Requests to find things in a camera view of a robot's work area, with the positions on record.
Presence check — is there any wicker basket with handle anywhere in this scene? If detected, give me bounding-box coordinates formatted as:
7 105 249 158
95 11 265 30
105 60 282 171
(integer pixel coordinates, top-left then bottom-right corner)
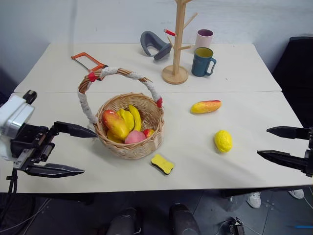
78 66 165 161

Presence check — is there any wooden mug tree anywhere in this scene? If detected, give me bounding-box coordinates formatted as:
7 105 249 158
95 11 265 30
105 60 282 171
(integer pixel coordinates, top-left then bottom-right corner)
161 0 199 85

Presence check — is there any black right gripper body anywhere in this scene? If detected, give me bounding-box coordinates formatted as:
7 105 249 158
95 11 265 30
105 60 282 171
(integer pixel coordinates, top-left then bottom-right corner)
304 127 313 177

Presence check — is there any yellow sponge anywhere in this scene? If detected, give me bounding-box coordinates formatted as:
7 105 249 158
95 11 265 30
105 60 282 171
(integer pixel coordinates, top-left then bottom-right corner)
150 154 175 177

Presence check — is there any small red yellow fruit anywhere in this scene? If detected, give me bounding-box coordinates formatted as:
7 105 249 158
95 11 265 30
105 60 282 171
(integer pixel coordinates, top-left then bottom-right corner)
142 128 156 139

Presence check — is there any white shoe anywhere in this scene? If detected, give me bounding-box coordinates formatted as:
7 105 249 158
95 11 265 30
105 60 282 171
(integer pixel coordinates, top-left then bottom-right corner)
245 191 262 209
288 188 305 200

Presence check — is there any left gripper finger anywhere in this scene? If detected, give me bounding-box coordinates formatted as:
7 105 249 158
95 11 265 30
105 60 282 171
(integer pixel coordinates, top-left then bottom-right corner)
54 121 99 139
25 163 85 179

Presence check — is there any orange hacksaw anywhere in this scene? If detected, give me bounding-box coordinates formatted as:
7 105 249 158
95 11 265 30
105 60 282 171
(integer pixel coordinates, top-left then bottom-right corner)
70 51 109 73

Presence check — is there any black device on floor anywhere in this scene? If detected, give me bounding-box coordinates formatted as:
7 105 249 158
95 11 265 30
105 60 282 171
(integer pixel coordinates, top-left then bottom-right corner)
228 217 246 235

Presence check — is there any blue mug yellow inside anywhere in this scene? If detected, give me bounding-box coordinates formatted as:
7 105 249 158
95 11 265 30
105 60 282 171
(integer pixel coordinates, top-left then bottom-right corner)
191 47 217 77

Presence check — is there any yellow banana bunch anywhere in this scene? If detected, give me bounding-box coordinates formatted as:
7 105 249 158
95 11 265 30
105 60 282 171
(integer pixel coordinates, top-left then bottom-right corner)
116 104 143 133

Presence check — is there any yellow lemon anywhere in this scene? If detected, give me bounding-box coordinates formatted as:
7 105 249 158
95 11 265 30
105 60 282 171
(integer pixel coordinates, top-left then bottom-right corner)
214 130 233 153

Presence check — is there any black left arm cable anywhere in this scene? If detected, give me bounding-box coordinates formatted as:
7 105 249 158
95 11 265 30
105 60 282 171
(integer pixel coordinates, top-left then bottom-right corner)
0 168 19 226

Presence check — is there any dark rounded shape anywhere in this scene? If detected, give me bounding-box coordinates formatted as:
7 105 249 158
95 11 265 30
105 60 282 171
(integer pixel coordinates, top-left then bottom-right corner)
107 207 138 235
168 203 201 235

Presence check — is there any large red yellow mango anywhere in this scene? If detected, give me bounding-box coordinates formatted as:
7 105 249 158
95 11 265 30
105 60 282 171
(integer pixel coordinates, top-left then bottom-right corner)
102 109 132 138

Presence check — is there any slim yellow red mango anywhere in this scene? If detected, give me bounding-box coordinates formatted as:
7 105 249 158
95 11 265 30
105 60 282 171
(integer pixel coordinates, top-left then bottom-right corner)
190 99 223 115

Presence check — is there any grey curved plastic holder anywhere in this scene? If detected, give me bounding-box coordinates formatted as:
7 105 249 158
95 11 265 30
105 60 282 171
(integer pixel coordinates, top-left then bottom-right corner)
140 30 172 62

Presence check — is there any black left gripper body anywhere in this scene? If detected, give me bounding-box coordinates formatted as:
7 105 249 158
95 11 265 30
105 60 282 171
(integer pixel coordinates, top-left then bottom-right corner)
10 121 60 172

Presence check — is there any pink mug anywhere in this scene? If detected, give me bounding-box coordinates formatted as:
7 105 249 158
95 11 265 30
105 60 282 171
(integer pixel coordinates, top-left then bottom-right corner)
195 29 214 50

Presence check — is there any pink peach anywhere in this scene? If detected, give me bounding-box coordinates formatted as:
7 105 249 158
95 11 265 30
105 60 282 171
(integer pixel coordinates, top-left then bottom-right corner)
124 130 146 144

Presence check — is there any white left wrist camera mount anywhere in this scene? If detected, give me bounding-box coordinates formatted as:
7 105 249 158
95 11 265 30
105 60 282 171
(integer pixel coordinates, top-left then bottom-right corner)
0 90 38 162

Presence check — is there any yellow fruit under mango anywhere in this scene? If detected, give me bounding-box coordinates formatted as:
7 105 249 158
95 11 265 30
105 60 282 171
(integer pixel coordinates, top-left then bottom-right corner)
106 130 125 144

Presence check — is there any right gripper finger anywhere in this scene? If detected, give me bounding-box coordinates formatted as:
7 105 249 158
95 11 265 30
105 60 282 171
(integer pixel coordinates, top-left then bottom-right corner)
257 150 307 172
266 125 311 141

